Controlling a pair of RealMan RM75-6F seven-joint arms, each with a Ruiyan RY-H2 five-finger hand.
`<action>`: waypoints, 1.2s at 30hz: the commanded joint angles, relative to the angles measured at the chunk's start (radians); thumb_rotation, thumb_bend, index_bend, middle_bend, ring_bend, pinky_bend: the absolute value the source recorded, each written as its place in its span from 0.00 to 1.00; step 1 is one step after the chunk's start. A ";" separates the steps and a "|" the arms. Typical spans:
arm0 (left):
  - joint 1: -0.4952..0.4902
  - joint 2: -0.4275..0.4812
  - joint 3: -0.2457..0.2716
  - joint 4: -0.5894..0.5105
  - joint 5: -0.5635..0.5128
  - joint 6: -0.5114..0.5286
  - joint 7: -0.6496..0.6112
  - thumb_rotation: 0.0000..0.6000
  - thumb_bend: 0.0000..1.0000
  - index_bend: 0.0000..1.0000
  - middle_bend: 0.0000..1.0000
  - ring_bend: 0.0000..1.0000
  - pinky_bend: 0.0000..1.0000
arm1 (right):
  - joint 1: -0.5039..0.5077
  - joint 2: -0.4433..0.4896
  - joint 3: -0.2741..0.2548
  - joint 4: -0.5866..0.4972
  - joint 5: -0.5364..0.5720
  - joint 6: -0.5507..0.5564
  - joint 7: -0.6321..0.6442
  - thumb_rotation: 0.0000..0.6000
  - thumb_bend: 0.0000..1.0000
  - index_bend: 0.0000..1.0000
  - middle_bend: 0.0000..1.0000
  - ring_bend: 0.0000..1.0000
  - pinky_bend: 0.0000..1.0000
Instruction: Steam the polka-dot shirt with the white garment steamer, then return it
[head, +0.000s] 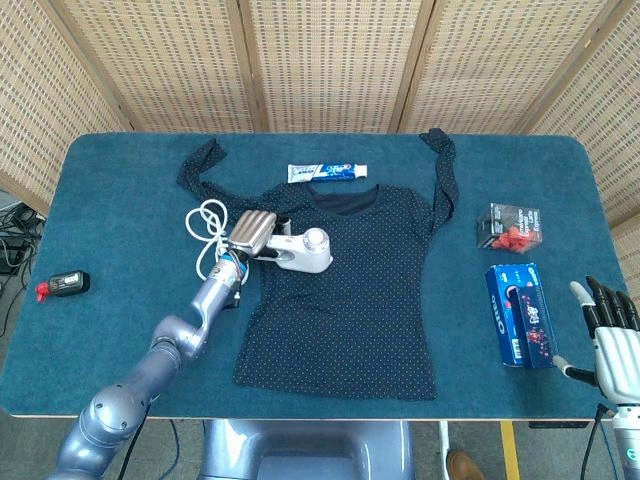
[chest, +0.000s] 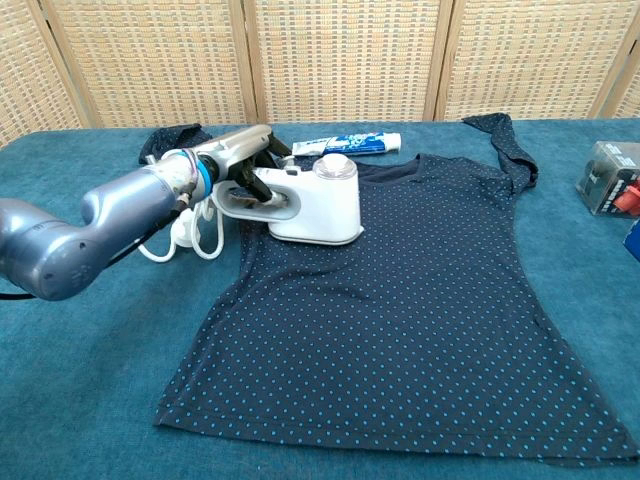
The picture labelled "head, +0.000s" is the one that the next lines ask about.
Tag black floor cables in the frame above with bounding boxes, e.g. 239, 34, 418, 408
0, 202, 46, 274

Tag small black bottle red cap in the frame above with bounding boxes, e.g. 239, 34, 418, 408
34, 270, 92, 303

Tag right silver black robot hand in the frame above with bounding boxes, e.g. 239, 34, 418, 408
551, 276, 640, 407

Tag white power cord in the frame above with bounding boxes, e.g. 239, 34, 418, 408
185, 198, 236, 284

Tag navy dotted long-sleeve shirt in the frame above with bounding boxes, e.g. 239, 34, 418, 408
176, 127, 460, 402

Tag black table control panel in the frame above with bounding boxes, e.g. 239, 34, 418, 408
528, 419, 591, 430

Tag blue Oreo cookie box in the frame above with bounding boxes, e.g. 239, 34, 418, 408
485, 263, 540, 369

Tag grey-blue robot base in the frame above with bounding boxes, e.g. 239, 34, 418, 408
199, 418, 416, 480

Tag black box with red items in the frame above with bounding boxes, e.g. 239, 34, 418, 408
475, 202, 543, 256

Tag blue white toothpaste tube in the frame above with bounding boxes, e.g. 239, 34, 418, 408
286, 160, 369, 186

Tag brown shoe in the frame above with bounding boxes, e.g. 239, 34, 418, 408
446, 449, 486, 480

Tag black cable under table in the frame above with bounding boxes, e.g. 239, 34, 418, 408
167, 418, 182, 471

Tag woven wooden folding screen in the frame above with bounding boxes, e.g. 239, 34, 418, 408
0, 0, 640, 291

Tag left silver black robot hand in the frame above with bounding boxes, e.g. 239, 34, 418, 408
227, 209, 294, 261

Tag white handheld garment steamer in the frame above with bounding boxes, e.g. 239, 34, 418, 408
259, 225, 335, 275

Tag narrow blue box red print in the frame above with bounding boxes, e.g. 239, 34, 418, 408
514, 284, 561, 370

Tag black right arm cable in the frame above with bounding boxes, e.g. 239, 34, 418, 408
579, 403, 610, 480

